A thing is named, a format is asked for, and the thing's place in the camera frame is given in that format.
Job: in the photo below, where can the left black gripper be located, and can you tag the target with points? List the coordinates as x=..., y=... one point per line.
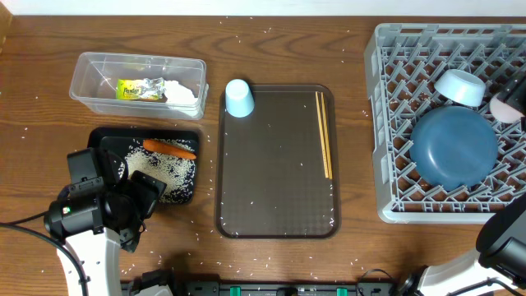
x=151, y=195

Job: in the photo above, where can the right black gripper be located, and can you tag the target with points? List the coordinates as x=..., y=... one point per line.
x=515, y=93

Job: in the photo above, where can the pink cup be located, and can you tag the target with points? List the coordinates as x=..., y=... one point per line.
x=507, y=108

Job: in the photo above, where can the light blue rice bowl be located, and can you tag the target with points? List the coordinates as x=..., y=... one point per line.
x=461, y=87

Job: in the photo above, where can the orange carrot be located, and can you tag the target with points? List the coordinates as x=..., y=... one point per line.
x=166, y=149

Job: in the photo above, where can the white rice pile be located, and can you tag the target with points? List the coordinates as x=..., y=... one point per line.
x=177, y=173

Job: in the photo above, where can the dark blue plate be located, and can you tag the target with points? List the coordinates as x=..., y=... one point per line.
x=453, y=146

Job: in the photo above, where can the green snack wrapper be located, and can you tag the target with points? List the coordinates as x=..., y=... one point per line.
x=129, y=89

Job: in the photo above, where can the white napkin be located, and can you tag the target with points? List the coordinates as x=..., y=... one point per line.
x=176, y=93

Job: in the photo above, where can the light blue cup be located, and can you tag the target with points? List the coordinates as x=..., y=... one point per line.
x=238, y=98

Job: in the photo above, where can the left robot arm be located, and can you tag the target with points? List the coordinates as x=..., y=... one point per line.
x=90, y=261

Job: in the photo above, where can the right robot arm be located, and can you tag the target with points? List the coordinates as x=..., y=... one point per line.
x=497, y=261

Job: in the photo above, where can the black waste tray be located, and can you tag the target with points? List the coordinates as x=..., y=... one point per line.
x=118, y=140

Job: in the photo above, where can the grey dishwasher rack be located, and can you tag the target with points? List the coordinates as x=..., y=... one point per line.
x=403, y=62

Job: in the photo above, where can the clear plastic bin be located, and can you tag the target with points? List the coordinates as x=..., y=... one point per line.
x=96, y=75

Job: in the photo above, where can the brown serving tray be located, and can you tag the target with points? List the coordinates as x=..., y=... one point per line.
x=270, y=174

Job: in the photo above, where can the right wooden chopstick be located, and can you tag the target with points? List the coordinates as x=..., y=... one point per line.
x=326, y=135

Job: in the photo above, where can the wooden chopstick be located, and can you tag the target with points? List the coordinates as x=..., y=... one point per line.
x=322, y=136
x=326, y=135

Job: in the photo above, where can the left wooden chopstick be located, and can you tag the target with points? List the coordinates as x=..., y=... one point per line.
x=322, y=136

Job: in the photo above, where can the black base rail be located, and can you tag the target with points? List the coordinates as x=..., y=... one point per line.
x=212, y=285

